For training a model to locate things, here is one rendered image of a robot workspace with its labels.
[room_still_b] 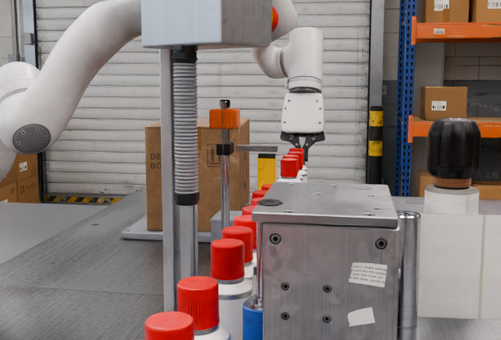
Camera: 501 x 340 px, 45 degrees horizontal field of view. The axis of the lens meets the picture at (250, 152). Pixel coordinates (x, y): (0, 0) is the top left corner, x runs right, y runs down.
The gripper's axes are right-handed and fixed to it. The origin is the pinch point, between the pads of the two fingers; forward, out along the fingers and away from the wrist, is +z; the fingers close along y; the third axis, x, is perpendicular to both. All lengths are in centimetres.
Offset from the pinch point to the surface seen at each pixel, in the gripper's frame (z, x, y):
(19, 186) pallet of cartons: -38, 307, -254
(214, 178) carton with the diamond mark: 4.7, 6.7, -22.4
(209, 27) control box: -1, -71, -6
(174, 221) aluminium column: 22, -49, -15
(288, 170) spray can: 8.5, -25.8, -0.2
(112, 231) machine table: 18, 15, -51
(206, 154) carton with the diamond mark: -0.9, 4.4, -24.4
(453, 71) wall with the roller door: -155, 360, 95
